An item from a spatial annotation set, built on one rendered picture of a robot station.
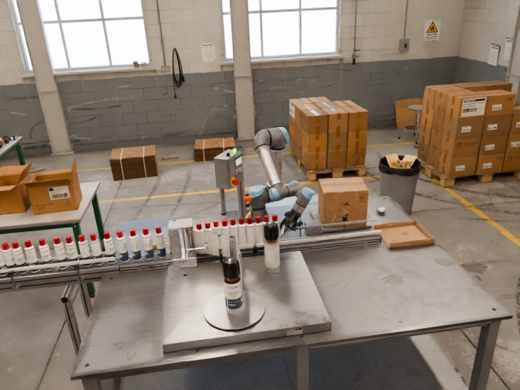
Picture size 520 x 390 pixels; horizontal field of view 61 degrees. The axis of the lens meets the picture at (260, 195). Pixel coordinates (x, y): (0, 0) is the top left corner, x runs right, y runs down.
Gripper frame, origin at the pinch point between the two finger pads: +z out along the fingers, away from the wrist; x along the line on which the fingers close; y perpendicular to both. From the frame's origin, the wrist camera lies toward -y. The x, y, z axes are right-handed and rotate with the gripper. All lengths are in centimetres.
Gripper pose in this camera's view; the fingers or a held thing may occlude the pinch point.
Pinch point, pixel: (281, 235)
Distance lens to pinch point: 281.0
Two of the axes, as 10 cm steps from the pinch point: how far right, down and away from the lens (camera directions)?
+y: 1.5, 4.0, -9.1
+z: -4.6, 8.4, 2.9
